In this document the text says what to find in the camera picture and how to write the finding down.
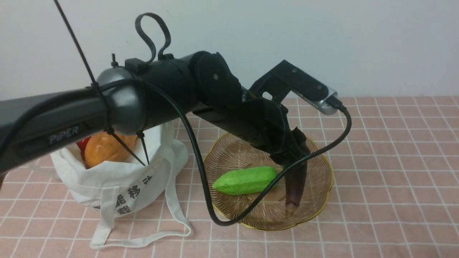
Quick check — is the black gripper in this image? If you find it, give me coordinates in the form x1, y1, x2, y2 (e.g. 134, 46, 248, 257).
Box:
193, 94, 308, 166

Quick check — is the purple eggplant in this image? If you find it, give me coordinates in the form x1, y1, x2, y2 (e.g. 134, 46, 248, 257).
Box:
284, 127, 311, 219

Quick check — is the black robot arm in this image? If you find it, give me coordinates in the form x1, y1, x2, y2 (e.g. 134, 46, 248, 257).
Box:
1, 51, 316, 176

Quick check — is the white canvas tote bag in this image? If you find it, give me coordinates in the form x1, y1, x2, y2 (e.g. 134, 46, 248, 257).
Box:
29, 122, 194, 250

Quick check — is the green cucumber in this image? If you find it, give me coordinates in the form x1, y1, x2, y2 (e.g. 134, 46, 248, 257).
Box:
212, 166, 278, 195

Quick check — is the pink grid tablecloth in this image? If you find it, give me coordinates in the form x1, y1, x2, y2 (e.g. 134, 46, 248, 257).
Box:
0, 97, 459, 258

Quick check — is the orange pumpkin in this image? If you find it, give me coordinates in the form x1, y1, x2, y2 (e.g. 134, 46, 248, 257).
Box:
84, 131, 131, 168

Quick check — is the red pepper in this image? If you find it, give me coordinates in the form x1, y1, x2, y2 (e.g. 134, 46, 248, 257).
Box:
76, 137, 91, 161

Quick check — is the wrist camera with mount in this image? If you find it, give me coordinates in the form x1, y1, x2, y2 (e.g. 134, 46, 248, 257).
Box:
249, 60, 343, 115

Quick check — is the black cable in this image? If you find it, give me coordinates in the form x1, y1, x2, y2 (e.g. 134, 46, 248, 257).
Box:
87, 79, 352, 226

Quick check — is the gold wire basket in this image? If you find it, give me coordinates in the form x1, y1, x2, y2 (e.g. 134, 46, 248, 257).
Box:
204, 133, 335, 231

